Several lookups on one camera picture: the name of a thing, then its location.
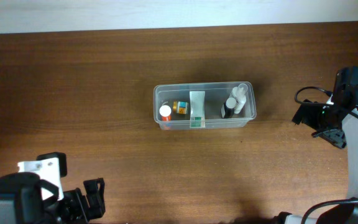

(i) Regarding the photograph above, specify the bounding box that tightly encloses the white green tube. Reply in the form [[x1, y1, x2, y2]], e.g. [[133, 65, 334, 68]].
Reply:
[[190, 91, 205, 128]]

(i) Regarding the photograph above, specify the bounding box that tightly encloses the small gold-lid jar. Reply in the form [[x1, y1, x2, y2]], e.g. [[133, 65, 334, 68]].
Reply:
[[173, 101, 189, 114]]

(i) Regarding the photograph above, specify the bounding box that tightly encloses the clear plastic container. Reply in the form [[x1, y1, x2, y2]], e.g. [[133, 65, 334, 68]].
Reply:
[[154, 82, 257, 131]]

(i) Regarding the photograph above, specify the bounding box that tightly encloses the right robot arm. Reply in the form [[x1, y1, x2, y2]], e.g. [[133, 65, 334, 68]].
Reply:
[[275, 66, 358, 224]]

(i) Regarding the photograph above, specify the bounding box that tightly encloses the clear white spray bottle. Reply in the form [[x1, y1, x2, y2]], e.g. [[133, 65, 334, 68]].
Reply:
[[230, 83, 248, 114]]

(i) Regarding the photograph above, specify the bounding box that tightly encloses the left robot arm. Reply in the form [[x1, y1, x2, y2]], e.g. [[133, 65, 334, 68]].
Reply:
[[0, 152, 106, 224]]

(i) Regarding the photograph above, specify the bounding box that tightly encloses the dark bottle white cap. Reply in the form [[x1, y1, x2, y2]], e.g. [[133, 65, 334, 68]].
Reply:
[[221, 97, 237, 119]]

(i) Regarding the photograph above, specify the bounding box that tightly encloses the orange tube white cap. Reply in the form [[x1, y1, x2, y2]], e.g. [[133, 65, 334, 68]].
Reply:
[[159, 105, 172, 130]]

